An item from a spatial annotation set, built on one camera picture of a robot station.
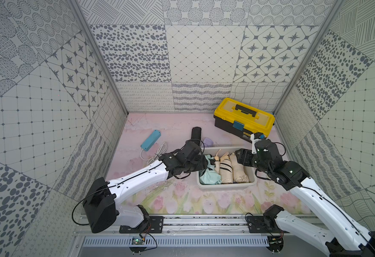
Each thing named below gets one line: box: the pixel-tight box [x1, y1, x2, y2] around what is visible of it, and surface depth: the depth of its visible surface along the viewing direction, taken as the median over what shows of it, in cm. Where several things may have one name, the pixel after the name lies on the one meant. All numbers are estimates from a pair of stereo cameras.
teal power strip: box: [140, 129, 162, 152], surface depth 107 cm
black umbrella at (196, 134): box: [191, 126, 202, 147], surface depth 109 cm
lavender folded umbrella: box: [203, 137, 214, 148], surface depth 103 cm
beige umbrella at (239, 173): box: [229, 153, 250, 184], surface depth 80 cm
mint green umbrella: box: [199, 154, 222, 185], surface depth 77 cm
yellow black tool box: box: [213, 97, 276, 143], surface depth 99 cm
